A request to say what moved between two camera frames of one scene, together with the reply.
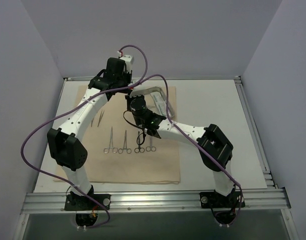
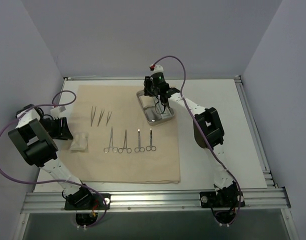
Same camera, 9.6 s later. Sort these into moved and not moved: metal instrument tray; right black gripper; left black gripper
Moved: right black gripper; left black gripper
Not moved: metal instrument tray
